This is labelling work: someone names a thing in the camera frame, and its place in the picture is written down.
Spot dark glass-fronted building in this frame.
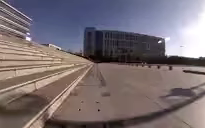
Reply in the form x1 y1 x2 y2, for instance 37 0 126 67
82 26 167 64

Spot white building with striped floors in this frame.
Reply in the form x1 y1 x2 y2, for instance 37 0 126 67
0 0 34 42

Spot grey stone plaza pavement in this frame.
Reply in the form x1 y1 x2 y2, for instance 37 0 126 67
44 62 205 128

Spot low raised stone platform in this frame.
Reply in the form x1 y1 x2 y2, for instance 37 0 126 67
182 68 205 77

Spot low white building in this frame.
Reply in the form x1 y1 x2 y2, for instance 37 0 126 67
41 42 63 51

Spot wide pale stone steps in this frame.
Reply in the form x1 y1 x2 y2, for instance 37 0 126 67
0 30 95 128

